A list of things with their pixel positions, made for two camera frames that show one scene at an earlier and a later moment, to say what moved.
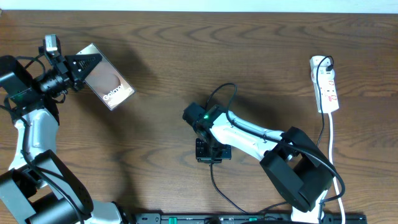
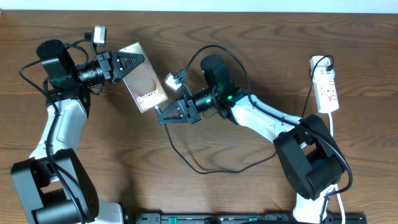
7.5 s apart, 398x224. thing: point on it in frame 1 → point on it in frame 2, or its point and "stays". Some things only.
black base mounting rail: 248,218 stays
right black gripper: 202,157 → 193,114
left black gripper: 61,65 → 115,71
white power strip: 329,94 stays
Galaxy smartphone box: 113,89 → 142,82
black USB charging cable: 329,68 → 259,163
